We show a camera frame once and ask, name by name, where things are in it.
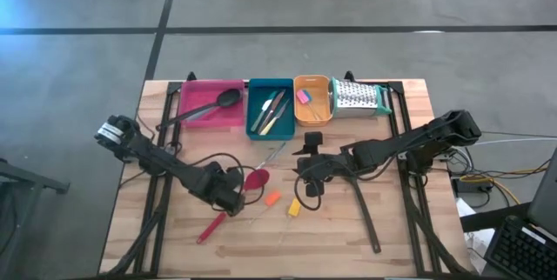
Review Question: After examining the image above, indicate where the red spoon metal shaft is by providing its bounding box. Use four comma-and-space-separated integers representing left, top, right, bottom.
195, 168, 271, 246

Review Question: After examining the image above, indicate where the teal plastic bin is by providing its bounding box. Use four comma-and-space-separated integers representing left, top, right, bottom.
245, 77, 297, 142

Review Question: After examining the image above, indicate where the green-handled table knife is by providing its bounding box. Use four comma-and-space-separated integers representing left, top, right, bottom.
250, 90, 279, 133

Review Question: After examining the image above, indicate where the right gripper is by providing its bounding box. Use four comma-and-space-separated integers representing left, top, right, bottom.
292, 130, 350, 199

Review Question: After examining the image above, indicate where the yellow-handled table knife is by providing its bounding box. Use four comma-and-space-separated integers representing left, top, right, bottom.
259, 98, 292, 137

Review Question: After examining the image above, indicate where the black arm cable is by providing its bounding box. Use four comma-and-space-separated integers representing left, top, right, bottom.
186, 152, 266, 206
293, 174, 324, 211

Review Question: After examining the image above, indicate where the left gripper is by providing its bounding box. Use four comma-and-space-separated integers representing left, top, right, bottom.
204, 167, 246, 217

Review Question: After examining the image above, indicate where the orange mini spatula clear handle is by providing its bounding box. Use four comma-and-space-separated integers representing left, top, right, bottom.
244, 190, 283, 230

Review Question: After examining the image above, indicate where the metal box grater teal handle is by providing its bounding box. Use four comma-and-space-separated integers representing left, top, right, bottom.
326, 76, 393, 119

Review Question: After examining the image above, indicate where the yellow cable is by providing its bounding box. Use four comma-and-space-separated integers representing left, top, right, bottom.
459, 160, 552, 206

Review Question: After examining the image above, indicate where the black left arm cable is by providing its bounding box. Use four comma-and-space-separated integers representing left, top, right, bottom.
186, 152, 266, 206

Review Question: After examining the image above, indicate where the pink plastic bin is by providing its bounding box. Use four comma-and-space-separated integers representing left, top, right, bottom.
179, 78, 246, 130

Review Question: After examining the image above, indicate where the black slotted serving spoon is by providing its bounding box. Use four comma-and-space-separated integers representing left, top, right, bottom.
349, 177, 383, 255

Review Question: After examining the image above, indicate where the blue mini spatula clear handle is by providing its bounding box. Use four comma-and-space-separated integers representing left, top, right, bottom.
303, 90, 325, 121

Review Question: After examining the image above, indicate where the black keyboard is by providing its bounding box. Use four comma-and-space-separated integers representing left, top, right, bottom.
483, 214, 557, 280

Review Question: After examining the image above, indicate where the white paper sheet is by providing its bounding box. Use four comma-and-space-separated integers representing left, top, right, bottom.
456, 209, 497, 275

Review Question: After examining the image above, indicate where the orange plastic bin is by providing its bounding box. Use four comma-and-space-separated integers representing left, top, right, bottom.
293, 74, 334, 128

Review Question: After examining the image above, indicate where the white cable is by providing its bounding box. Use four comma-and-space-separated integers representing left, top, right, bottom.
472, 137, 557, 150

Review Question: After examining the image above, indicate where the black solid serving spoon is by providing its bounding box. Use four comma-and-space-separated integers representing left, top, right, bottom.
155, 87, 243, 132

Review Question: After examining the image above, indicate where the dark-handled table knife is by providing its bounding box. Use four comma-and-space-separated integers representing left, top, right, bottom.
256, 89, 287, 136

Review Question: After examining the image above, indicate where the slim silver table knife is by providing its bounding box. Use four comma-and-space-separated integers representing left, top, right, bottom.
256, 142, 288, 170

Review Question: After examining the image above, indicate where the black floor stand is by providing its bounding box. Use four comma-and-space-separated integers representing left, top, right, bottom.
0, 157, 70, 272

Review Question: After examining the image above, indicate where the black power box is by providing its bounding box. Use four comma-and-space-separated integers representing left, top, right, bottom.
452, 177, 493, 197

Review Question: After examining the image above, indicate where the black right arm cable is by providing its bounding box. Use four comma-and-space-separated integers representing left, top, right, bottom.
293, 174, 324, 211

